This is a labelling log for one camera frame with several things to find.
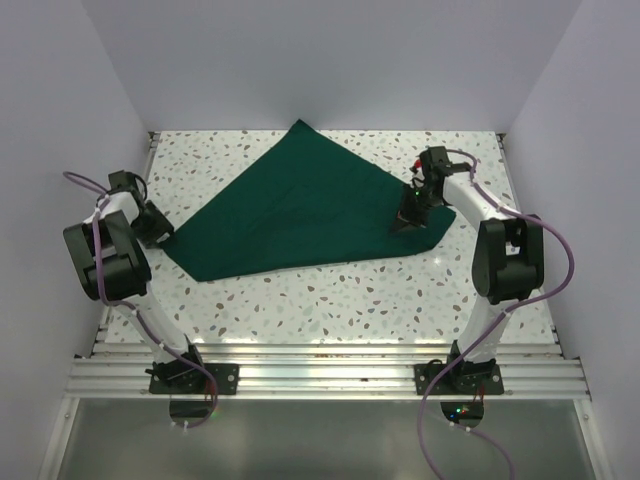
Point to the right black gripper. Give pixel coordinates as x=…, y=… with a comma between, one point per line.
x=405, y=212

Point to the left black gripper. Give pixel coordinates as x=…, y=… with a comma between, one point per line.
x=161, y=227

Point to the dark green surgical cloth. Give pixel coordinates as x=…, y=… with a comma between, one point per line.
x=306, y=202

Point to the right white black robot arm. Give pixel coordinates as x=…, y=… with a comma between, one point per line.
x=507, y=263

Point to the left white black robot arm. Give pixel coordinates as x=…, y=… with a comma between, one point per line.
x=107, y=251

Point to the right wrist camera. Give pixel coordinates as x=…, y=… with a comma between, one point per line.
x=417, y=172

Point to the aluminium rail frame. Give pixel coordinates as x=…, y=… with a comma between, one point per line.
x=347, y=331

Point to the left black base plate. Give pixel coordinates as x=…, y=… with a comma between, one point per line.
x=226, y=376

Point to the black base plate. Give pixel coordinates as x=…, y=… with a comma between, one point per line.
x=425, y=380
x=226, y=376

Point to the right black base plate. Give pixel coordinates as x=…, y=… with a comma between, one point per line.
x=425, y=380

